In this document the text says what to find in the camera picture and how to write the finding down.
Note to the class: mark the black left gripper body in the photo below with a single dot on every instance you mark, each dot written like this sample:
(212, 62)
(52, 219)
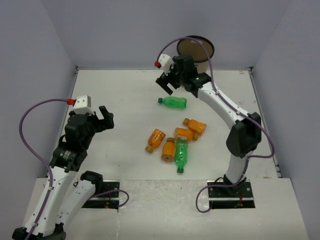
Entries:
(92, 122)

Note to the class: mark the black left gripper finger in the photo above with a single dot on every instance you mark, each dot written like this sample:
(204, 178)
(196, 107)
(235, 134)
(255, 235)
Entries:
(104, 112)
(108, 120)

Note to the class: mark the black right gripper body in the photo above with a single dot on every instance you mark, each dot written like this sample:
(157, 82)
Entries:
(174, 73)

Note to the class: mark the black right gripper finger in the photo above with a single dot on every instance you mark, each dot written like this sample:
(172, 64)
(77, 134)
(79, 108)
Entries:
(164, 81)
(174, 79)

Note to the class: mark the green bottle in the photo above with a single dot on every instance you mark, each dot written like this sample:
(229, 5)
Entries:
(173, 102)
(181, 154)

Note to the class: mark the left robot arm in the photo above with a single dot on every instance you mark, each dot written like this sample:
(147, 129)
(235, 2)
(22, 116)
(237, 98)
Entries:
(54, 212)

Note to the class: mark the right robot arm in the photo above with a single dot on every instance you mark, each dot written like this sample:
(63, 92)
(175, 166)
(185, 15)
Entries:
(244, 133)

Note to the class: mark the brown cardboard bin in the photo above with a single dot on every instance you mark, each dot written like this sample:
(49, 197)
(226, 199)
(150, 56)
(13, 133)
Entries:
(190, 47)

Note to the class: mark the orange bottle floral label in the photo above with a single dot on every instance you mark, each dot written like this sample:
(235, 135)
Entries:
(155, 140)

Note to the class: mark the orange bottle centre lying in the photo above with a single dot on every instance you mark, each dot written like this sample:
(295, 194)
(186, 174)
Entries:
(185, 134)

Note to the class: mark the orange bottle far right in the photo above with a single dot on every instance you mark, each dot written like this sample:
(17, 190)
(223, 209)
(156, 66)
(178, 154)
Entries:
(195, 126)

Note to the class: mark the orange bottle middle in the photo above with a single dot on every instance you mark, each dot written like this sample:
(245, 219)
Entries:
(168, 150)

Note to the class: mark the green bottle front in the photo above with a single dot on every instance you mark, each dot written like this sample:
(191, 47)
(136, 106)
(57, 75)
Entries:
(181, 154)

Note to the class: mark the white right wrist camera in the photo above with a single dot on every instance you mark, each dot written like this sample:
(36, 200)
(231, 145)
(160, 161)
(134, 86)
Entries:
(164, 62)

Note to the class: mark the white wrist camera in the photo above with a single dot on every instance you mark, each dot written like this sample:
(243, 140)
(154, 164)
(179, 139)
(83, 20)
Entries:
(164, 62)
(83, 105)

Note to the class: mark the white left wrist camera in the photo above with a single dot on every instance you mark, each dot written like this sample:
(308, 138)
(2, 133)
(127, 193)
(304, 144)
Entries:
(83, 105)

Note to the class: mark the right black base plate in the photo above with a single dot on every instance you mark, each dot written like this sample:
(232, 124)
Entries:
(231, 198)

